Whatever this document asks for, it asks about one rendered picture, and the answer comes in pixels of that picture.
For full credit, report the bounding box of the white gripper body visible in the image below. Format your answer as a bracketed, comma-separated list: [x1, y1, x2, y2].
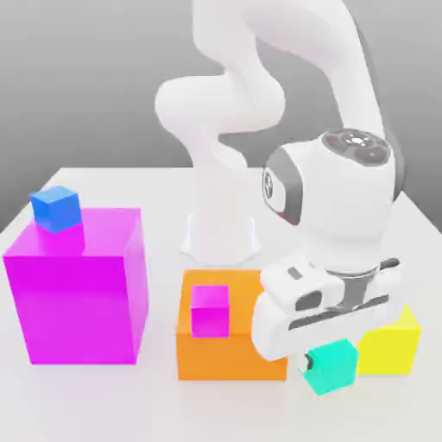
[250, 266, 404, 363]

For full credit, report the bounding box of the small teal cube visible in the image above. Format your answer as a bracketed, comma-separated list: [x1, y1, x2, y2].
[297, 338, 361, 397]

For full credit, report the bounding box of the small magenta cube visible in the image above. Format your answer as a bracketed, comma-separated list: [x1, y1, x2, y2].
[190, 284, 231, 339]

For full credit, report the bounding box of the small blue cube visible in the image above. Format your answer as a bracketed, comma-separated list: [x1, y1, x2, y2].
[29, 185, 83, 235]

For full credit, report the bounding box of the large orange box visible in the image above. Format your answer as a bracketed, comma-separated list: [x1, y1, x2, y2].
[175, 268, 288, 382]

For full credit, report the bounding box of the large yellow box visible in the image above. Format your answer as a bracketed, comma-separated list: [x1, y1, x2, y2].
[355, 303, 423, 377]

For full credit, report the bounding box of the large magenta box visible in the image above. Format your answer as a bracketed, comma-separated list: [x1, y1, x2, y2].
[2, 206, 150, 366]

